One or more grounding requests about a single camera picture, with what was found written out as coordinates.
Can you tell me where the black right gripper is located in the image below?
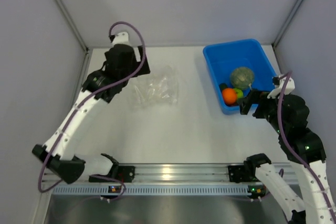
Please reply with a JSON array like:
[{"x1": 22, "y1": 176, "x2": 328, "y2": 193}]
[{"x1": 238, "y1": 88, "x2": 286, "y2": 134}]

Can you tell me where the lime green toy fruit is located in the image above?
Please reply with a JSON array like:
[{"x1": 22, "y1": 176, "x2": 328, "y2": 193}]
[{"x1": 233, "y1": 88, "x2": 244, "y2": 99}]

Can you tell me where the dark red toy fruit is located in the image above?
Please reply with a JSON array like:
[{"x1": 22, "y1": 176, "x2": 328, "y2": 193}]
[{"x1": 228, "y1": 103, "x2": 239, "y2": 107}]

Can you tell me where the orange toy fruit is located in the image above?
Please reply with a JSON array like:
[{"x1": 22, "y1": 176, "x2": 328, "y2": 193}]
[{"x1": 222, "y1": 88, "x2": 238, "y2": 105}]

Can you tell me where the green netted toy melon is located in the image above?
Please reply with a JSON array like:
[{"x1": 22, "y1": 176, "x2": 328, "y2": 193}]
[{"x1": 229, "y1": 67, "x2": 255, "y2": 91}]

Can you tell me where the clear polka dot zip bag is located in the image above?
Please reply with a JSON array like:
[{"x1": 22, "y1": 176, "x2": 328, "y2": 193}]
[{"x1": 128, "y1": 65, "x2": 179, "y2": 110}]

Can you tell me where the dark green toy avocado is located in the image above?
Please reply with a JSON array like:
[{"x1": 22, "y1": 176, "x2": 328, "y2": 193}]
[{"x1": 219, "y1": 83, "x2": 228, "y2": 91}]

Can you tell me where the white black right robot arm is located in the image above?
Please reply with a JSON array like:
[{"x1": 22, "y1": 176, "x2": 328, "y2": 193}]
[{"x1": 237, "y1": 89, "x2": 335, "y2": 223}]

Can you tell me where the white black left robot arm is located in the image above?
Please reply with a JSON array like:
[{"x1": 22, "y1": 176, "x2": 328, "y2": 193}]
[{"x1": 32, "y1": 43, "x2": 150, "y2": 184}]

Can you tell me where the blue plastic bin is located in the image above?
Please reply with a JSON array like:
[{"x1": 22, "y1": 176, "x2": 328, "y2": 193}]
[{"x1": 203, "y1": 39, "x2": 276, "y2": 115}]

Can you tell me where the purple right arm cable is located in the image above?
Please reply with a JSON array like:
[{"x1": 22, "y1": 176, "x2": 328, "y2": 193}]
[{"x1": 251, "y1": 71, "x2": 336, "y2": 224}]

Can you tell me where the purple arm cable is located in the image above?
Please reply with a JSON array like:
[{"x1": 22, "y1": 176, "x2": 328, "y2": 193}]
[
  {"x1": 251, "y1": 71, "x2": 336, "y2": 224},
  {"x1": 38, "y1": 22, "x2": 146, "y2": 204}
]

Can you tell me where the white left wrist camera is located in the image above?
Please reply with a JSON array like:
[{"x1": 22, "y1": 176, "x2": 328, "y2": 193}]
[{"x1": 109, "y1": 31, "x2": 131, "y2": 46}]

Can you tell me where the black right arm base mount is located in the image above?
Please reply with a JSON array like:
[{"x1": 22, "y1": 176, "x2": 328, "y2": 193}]
[{"x1": 228, "y1": 165, "x2": 259, "y2": 183}]

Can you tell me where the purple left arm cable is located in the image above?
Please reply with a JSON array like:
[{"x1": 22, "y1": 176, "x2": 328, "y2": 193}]
[{"x1": 38, "y1": 22, "x2": 146, "y2": 204}]

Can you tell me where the aluminium frame rail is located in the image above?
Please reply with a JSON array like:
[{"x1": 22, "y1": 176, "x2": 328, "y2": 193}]
[{"x1": 41, "y1": 163, "x2": 328, "y2": 183}]

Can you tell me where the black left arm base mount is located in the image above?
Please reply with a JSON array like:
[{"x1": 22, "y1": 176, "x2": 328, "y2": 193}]
[{"x1": 89, "y1": 165, "x2": 135, "y2": 183}]

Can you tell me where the left vertical frame post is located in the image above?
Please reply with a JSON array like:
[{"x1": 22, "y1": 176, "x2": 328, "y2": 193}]
[{"x1": 54, "y1": 0, "x2": 88, "y2": 52}]

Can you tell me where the vertical frame post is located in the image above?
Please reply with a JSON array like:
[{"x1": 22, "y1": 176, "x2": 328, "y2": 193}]
[
  {"x1": 271, "y1": 0, "x2": 305, "y2": 49},
  {"x1": 54, "y1": 0, "x2": 88, "y2": 52}
]

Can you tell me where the right vertical frame post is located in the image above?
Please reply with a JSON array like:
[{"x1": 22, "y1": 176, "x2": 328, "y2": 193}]
[{"x1": 271, "y1": 0, "x2": 305, "y2": 49}]

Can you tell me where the white slotted cable duct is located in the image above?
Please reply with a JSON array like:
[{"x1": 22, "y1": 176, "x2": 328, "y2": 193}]
[{"x1": 52, "y1": 185, "x2": 266, "y2": 197}]

